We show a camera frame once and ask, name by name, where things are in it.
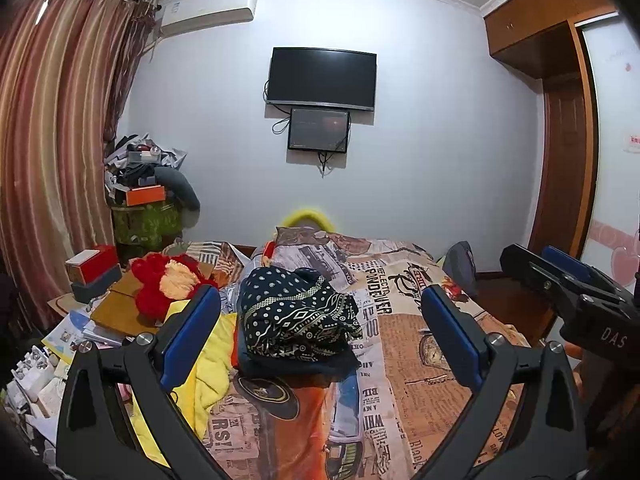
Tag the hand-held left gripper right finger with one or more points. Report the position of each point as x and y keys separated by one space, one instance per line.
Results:
x=450 y=340

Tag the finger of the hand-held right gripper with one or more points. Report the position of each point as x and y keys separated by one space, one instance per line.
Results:
x=540 y=275
x=570 y=262

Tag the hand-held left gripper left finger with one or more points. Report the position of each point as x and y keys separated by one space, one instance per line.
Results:
x=192 y=340

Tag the navy patterned hoodie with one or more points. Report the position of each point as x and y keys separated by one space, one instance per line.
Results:
x=295 y=320

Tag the yellow cloth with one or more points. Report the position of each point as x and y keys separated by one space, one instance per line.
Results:
x=210 y=375

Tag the printed blanket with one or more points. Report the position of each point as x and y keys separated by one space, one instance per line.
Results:
x=400 y=360

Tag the pink heart sticker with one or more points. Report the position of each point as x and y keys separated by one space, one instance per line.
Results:
x=625 y=260

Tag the grey blue backpack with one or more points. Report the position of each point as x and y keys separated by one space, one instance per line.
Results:
x=460 y=265

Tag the brown cardboard sheet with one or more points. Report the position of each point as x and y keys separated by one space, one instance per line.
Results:
x=120 y=310

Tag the wooden door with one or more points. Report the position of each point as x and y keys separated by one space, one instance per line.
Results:
x=560 y=175

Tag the grey box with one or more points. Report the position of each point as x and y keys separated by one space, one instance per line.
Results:
x=97 y=287

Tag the white wardrobe sliding door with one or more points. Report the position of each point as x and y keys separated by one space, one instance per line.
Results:
x=615 y=160

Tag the green patterned cloth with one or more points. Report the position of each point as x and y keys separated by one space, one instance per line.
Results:
x=145 y=230

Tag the red and white box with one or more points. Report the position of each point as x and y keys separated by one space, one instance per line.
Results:
x=97 y=262

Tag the small paper label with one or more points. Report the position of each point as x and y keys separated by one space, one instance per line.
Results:
x=632 y=142

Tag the orange box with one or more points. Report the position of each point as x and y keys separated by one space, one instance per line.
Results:
x=145 y=196

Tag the pile of papers and packets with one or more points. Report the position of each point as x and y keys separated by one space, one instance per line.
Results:
x=40 y=375

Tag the yellow curved cushion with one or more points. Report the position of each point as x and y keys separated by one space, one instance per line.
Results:
x=307 y=217

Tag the pile of clutter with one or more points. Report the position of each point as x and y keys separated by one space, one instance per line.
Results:
x=135 y=155

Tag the wooden overhead cabinet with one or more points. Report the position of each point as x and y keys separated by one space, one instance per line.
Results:
x=530 y=25

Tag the striped brown curtain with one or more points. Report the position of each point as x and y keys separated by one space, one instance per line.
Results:
x=60 y=135

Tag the small black monitor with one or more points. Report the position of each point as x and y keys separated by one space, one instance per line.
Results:
x=317 y=130

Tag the large black television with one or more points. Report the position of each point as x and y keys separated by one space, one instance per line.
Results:
x=320 y=77

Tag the white air conditioner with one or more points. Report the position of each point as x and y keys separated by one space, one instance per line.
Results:
x=210 y=10

